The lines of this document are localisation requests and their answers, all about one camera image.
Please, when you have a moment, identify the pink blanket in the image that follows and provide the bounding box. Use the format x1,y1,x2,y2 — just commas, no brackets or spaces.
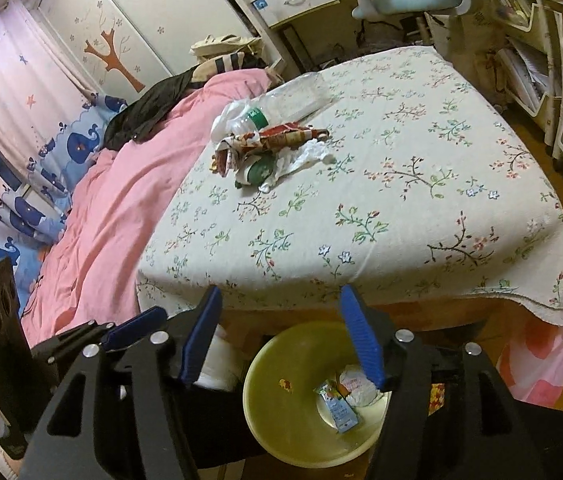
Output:
0,67,272,341

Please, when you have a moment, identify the white tissue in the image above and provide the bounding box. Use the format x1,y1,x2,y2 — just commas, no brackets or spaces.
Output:
259,140,337,193

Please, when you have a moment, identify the pink star curtain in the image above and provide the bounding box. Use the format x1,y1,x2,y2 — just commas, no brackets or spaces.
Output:
0,0,107,271

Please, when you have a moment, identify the floral white bedspread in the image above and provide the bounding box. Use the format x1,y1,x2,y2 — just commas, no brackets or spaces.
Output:
134,45,563,328

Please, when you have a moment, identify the white round paper wrapper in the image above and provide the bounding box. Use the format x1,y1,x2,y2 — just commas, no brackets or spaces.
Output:
337,366,387,408

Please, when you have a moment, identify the striped beige cloth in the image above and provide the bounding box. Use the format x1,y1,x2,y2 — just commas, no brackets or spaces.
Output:
194,52,267,83

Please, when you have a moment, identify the white bundle beside bin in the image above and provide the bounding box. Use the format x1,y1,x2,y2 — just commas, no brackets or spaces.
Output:
196,327,243,392

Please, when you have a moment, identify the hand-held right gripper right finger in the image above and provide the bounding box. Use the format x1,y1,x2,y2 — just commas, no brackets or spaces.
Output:
339,284,546,480

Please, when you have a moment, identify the white bookshelf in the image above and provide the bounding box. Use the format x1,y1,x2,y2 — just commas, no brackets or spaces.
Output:
476,0,563,211

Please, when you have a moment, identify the cream tote bag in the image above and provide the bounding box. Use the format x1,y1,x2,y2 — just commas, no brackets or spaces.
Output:
190,34,262,58

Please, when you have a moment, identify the yellow-green plastic bin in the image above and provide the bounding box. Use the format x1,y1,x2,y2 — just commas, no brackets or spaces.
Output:
242,321,397,467

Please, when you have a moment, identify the small green bottle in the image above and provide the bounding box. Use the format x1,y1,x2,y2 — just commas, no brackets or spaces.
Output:
234,152,277,188

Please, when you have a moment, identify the black cloth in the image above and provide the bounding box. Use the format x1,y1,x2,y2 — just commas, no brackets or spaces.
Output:
104,70,202,151

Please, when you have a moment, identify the white wardrobe with tree decal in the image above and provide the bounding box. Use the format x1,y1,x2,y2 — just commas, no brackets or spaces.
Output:
36,0,262,96

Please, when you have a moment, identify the colourful patterned package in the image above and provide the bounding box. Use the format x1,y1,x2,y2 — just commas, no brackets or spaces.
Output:
427,382,447,416

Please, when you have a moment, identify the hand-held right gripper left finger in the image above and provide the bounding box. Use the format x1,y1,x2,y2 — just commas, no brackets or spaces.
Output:
22,286,223,480

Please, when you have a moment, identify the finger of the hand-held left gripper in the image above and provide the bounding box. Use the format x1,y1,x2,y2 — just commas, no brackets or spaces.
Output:
32,306,168,366

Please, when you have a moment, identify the blue drink carton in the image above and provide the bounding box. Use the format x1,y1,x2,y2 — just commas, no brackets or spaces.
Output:
315,380,359,433

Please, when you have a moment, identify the clear bottle with green label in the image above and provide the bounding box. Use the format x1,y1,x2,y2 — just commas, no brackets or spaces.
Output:
249,71,338,131

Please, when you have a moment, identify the red snack wrapper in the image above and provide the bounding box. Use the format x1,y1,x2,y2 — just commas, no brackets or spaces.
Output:
214,122,331,177

